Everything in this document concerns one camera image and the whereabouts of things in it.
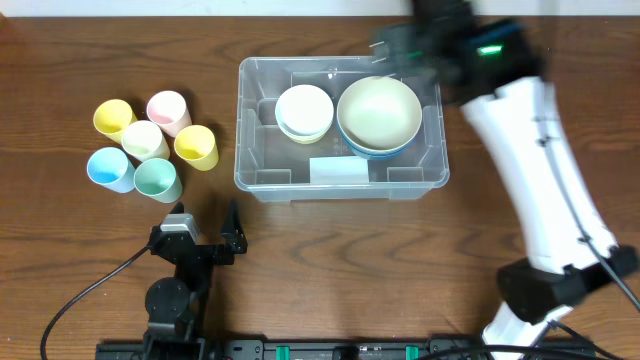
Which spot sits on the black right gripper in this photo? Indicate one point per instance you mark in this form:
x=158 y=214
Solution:
x=405 y=45

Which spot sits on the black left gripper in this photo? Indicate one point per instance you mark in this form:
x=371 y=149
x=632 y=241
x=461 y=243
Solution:
x=233 y=236

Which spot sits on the large beige bowl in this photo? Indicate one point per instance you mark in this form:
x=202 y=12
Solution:
x=379 y=113

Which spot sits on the small yellow bowl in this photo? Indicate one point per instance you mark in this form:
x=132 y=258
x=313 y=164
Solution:
x=303 y=139

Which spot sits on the large dark blue bowl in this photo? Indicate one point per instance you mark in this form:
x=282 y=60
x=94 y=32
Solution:
x=369 y=154

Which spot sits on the small white bowl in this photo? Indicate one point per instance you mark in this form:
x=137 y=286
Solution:
x=304 y=110

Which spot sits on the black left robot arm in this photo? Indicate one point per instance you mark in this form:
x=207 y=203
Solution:
x=177 y=305

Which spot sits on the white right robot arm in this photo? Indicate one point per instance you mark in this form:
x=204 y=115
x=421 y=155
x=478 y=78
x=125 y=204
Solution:
x=498 y=81

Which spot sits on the green cup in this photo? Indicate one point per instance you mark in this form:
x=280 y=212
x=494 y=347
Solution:
x=158 y=179

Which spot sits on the yellow cup near box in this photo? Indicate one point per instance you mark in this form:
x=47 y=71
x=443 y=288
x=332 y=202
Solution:
x=197 y=145

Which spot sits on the white cup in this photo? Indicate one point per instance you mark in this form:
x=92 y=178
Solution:
x=144 y=140

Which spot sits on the light blue cup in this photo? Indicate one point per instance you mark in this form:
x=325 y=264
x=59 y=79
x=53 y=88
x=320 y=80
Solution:
x=111 y=168

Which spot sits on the pink cup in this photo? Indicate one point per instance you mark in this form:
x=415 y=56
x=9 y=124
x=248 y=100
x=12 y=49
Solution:
x=168 y=110

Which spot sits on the clear plastic storage box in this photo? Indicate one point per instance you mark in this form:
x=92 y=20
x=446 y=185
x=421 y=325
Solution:
x=274 y=168

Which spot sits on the yellow cup far left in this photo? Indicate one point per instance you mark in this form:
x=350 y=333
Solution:
x=112 y=118

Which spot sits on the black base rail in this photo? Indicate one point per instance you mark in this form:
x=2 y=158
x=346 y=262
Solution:
x=255 y=349

